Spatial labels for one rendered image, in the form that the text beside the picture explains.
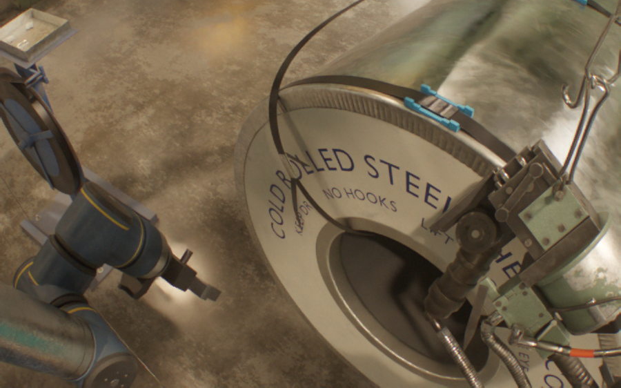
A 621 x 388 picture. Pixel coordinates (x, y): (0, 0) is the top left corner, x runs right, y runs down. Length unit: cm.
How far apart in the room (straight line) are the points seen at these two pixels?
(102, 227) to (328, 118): 49
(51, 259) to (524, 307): 72
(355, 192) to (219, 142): 180
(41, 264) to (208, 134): 214
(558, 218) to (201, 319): 178
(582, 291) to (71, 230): 75
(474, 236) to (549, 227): 11
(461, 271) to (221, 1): 357
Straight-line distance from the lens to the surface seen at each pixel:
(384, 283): 164
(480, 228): 76
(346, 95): 102
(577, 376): 84
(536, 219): 72
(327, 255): 144
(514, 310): 77
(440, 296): 85
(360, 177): 113
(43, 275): 93
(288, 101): 116
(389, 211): 113
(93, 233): 89
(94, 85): 362
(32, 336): 71
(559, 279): 72
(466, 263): 82
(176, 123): 309
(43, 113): 204
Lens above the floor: 196
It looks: 47 degrees down
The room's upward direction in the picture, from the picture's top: 2 degrees counter-clockwise
